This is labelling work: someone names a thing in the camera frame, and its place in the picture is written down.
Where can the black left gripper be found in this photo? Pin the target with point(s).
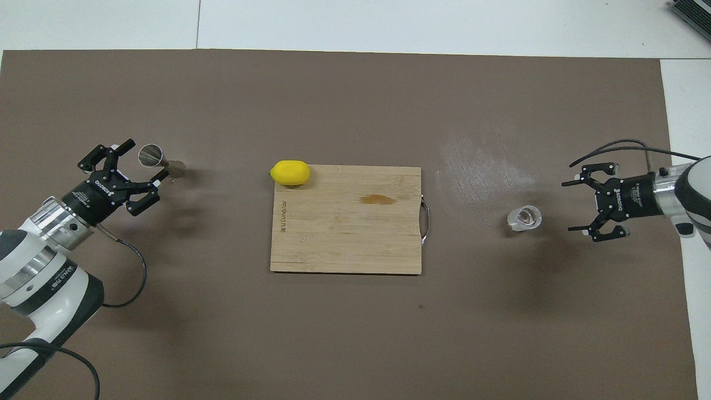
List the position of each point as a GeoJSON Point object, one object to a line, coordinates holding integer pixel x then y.
{"type": "Point", "coordinates": [91, 197]}

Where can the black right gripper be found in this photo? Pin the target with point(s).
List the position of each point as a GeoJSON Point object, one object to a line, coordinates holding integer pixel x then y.
{"type": "Point", "coordinates": [633, 197]}

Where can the steel jigger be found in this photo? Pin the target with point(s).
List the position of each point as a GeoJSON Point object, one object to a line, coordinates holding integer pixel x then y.
{"type": "Point", "coordinates": [151, 156]}

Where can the clear glass cup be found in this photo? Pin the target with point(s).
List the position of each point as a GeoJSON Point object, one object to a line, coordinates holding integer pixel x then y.
{"type": "Point", "coordinates": [524, 218]}

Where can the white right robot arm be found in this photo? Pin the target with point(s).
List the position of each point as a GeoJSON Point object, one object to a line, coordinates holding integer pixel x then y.
{"type": "Point", "coordinates": [694, 189]}

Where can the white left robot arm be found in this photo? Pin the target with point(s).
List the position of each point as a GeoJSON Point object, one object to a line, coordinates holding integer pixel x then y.
{"type": "Point", "coordinates": [44, 278]}

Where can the yellow lemon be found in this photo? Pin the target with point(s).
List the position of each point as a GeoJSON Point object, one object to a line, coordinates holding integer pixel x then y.
{"type": "Point", "coordinates": [290, 173]}

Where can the bamboo cutting board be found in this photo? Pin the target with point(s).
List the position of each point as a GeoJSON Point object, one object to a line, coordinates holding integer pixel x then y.
{"type": "Point", "coordinates": [344, 233]}

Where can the brown table mat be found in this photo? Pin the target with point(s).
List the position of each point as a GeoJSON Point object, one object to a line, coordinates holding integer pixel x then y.
{"type": "Point", "coordinates": [344, 333]}

